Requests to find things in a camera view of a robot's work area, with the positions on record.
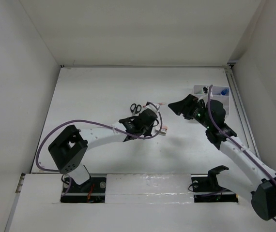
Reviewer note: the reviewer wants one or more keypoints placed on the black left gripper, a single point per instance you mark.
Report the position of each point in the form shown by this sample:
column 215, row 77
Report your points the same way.
column 148, row 132

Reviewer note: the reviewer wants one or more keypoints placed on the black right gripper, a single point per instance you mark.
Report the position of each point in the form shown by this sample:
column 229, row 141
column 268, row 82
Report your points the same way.
column 186, row 106

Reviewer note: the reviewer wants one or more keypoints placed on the black handled scissors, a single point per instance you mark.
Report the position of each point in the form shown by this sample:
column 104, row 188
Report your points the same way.
column 135, row 108

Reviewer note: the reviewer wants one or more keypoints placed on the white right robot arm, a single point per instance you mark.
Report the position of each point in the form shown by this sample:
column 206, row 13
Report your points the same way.
column 260, row 191

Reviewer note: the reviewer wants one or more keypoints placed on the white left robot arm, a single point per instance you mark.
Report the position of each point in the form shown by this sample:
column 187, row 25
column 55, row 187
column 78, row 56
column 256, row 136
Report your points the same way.
column 70, row 146

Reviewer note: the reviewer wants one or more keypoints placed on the pink white mini stapler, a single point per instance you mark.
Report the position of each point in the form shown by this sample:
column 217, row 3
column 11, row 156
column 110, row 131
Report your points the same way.
column 161, row 129

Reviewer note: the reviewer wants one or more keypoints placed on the white compartment organizer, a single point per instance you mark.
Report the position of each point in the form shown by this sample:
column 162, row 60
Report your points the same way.
column 225, row 100

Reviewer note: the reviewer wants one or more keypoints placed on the blue capped glue stick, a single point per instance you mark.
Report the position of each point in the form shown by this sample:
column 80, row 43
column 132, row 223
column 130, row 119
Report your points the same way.
column 225, row 92

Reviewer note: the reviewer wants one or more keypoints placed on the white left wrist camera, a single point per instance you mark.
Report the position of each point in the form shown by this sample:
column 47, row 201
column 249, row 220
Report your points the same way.
column 153, row 106

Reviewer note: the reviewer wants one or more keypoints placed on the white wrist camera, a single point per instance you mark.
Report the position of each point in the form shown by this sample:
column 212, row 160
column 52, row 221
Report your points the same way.
column 206, row 94
column 153, row 106

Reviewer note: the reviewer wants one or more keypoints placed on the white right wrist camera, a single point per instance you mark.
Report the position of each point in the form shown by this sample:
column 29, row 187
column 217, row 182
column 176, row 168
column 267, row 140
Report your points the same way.
column 206, row 94

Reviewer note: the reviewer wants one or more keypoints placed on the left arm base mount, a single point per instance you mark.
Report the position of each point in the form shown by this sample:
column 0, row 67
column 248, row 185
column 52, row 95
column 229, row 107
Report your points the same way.
column 94, row 191

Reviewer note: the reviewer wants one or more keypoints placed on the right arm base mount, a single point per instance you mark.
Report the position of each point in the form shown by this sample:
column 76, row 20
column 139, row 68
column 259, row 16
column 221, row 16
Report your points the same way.
column 206, row 189

